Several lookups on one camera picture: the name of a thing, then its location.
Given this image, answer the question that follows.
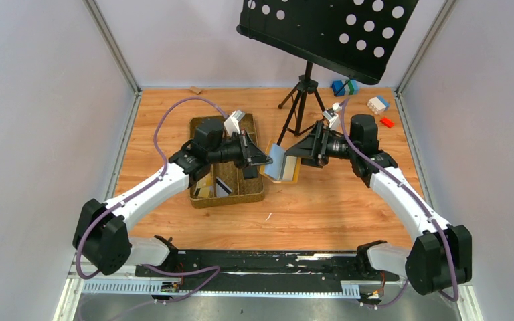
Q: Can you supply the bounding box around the white card with black stripe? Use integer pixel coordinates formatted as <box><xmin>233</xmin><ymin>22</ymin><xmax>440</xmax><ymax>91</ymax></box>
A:
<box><xmin>193</xmin><ymin>186</ymin><xmax>213</xmax><ymax>199</ymax></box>

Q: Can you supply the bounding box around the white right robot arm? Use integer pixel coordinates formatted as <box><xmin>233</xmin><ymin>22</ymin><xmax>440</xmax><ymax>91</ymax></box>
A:
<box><xmin>285</xmin><ymin>114</ymin><xmax>473</xmax><ymax>295</ymax></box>

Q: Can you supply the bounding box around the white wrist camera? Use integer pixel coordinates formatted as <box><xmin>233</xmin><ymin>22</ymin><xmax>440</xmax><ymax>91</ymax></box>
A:
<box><xmin>323</xmin><ymin>102</ymin><xmax>342</xmax><ymax>130</ymax></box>
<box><xmin>224</xmin><ymin>110</ymin><xmax>246</xmax><ymax>136</ymax></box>

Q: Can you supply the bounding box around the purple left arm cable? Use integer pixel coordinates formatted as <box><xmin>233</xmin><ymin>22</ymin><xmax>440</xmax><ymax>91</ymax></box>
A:
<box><xmin>74</xmin><ymin>96</ymin><xmax>232</xmax><ymax>321</ymax></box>

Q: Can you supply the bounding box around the small wooden block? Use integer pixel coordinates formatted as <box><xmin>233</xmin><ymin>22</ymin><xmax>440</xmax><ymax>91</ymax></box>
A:
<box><xmin>189</xmin><ymin>86</ymin><xmax>203</xmax><ymax>95</ymax></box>

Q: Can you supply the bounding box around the white blue toy block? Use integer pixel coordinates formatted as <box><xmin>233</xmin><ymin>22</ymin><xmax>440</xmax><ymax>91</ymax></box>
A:
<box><xmin>367</xmin><ymin>96</ymin><xmax>390</xmax><ymax>115</ymax></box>

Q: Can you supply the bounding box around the red toy block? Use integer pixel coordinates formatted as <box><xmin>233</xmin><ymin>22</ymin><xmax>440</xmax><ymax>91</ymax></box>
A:
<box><xmin>380</xmin><ymin>117</ymin><xmax>395</xmax><ymax>128</ymax></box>

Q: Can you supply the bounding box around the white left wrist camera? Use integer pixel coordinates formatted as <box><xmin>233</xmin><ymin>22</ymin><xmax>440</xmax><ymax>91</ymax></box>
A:
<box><xmin>224</xmin><ymin>110</ymin><xmax>246</xmax><ymax>136</ymax></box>

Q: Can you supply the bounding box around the orange illustrated card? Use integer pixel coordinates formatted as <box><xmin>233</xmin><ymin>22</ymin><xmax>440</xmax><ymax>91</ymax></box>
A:
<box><xmin>196</xmin><ymin>174</ymin><xmax>213</xmax><ymax>189</ymax></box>

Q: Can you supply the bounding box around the black music stand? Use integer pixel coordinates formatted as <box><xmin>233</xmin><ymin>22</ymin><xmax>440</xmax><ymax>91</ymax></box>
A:
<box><xmin>236</xmin><ymin>0</ymin><xmax>418</xmax><ymax>136</ymax></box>

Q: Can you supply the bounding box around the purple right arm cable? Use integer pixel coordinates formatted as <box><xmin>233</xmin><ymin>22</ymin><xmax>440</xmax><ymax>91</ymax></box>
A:
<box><xmin>339</xmin><ymin>98</ymin><xmax>460</xmax><ymax>310</ymax></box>

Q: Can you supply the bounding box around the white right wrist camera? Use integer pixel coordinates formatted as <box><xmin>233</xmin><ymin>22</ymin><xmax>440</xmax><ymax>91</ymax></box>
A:
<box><xmin>323</xmin><ymin>102</ymin><xmax>342</xmax><ymax>130</ymax></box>

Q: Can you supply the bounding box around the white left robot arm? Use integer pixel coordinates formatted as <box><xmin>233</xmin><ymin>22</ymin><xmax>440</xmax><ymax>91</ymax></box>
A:
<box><xmin>73</xmin><ymin>118</ymin><xmax>273</xmax><ymax>279</ymax></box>

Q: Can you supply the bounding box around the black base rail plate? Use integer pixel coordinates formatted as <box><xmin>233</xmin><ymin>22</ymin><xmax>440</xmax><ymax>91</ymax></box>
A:
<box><xmin>159</xmin><ymin>249</ymin><xmax>399</xmax><ymax>294</ymax></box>

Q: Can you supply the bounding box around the woven straw divided tray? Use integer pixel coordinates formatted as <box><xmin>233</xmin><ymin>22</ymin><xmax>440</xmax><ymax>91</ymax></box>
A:
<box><xmin>188</xmin><ymin>112</ymin><xmax>266</xmax><ymax>209</ymax></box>

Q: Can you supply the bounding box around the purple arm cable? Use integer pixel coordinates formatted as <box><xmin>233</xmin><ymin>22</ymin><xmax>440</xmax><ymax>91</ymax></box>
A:
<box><xmin>339</xmin><ymin>98</ymin><xmax>460</xmax><ymax>310</ymax></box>
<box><xmin>74</xmin><ymin>96</ymin><xmax>232</xmax><ymax>321</ymax></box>

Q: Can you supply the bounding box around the yellow leather card holder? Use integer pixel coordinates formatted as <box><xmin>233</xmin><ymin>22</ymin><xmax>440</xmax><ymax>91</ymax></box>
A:
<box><xmin>259</xmin><ymin>140</ymin><xmax>301</xmax><ymax>184</ymax></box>

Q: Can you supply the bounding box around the blue green toy block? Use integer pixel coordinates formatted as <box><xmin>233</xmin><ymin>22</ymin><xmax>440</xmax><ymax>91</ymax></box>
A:
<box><xmin>331</xmin><ymin>79</ymin><xmax>359</xmax><ymax>97</ymax></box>

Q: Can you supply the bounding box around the dark grey card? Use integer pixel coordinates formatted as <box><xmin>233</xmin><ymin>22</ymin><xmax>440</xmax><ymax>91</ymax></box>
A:
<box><xmin>242</xmin><ymin>166</ymin><xmax>259</xmax><ymax>180</ymax></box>

